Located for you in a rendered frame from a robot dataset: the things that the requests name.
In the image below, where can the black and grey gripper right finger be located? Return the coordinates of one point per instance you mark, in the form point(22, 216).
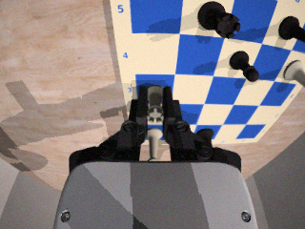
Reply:
point(188, 145)

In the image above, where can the white chess king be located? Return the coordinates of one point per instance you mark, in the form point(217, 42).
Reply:
point(154, 135)

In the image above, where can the blue and cream chessboard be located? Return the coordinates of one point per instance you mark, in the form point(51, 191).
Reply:
point(160, 42)

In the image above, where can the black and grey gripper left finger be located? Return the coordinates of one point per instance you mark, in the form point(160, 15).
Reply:
point(122, 145)

